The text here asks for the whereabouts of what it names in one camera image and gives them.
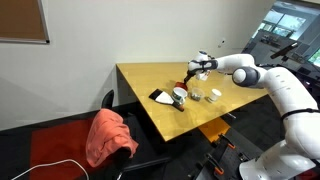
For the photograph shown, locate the black office chair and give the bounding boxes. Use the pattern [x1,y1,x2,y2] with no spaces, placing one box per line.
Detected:
[100,89,173,180]

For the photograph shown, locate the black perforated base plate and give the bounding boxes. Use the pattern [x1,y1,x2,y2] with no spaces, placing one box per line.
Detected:
[189,128,262,180]

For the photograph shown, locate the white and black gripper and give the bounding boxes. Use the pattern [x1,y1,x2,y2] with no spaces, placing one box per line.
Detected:
[183,61,210,84]

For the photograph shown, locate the white cable on floor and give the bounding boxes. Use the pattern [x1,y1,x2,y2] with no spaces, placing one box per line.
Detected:
[11,158,90,180]

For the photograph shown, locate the pink cloth on chair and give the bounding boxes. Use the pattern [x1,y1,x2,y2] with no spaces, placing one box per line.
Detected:
[85,108,139,167]

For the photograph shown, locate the white green christmas mug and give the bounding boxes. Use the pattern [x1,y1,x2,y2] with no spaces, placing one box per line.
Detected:
[172,87,188,105]

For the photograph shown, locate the black orange clamp left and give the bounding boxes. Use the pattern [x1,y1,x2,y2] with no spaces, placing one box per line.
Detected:
[218,134,236,149]

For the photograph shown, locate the black orange clamp right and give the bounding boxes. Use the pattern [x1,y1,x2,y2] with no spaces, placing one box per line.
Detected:
[206,153,224,175]

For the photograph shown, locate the clear plastic tupperware container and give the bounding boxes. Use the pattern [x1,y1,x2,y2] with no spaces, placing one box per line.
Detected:
[191,87,204,101]

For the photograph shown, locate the white wall socket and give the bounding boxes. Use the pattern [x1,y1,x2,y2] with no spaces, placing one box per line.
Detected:
[218,40,225,48]

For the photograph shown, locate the foil sweets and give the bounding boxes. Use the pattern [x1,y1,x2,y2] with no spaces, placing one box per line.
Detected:
[191,94,202,101]

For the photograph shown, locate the red plastic container lid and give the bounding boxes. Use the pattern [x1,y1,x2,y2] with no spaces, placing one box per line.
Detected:
[175,82,188,91]

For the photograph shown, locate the cork notice board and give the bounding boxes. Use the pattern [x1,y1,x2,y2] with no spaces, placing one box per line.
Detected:
[0,0,50,44]

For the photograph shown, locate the black orange clamp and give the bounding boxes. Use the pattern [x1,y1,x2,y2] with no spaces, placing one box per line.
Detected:
[218,134,236,149]
[206,153,224,175]

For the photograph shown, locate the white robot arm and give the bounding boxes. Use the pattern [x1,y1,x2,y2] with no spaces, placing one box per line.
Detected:
[187,51,320,180]

